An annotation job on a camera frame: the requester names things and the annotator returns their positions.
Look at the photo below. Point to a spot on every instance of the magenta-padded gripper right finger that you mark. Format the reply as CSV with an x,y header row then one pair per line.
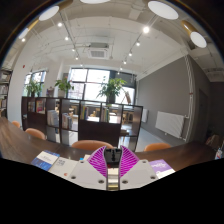
x,y
136,173

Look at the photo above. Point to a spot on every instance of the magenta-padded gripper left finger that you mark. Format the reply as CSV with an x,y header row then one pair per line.
x,y
90,173

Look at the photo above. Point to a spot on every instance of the purple and white book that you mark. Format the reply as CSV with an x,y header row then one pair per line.
x,y
161,166

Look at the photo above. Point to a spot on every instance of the white book with red mark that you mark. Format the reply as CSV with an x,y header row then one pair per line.
x,y
63,166

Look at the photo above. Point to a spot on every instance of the orange chairs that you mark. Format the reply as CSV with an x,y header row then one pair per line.
x,y
90,145

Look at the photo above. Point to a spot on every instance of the dark open shelf unit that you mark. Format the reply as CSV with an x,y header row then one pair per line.
x,y
96,133

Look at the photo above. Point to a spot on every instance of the blue book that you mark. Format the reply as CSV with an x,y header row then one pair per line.
x,y
45,159

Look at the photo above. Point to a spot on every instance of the large potted green plant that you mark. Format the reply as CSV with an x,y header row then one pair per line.
x,y
111,88

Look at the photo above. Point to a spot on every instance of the potted plant in white pot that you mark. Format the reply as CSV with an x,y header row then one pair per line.
x,y
63,85

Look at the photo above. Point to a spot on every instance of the large dark-framed window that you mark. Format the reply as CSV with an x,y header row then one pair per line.
x,y
96,76

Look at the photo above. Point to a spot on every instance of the small potted green plant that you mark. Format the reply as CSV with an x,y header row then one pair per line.
x,y
33,88

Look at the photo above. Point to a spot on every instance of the small dark-framed window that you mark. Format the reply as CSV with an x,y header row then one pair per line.
x,y
37,76

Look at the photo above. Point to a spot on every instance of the ceiling air conditioner cassette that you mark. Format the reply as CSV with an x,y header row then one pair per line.
x,y
98,51

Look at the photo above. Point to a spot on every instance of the ceiling spotlights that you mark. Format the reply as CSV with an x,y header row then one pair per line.
x,y
146,29

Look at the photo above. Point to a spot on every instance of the round white ceiling lamps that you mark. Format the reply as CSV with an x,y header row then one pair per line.
x,y
163,10

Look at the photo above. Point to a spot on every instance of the small white wall radiator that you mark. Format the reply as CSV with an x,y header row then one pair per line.
x,y
144,115

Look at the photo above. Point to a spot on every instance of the large white wall radiator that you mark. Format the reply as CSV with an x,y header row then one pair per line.
x,y
170,123

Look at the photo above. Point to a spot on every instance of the wall bookshelf with books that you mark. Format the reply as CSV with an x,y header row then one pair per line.
x,y
4,90

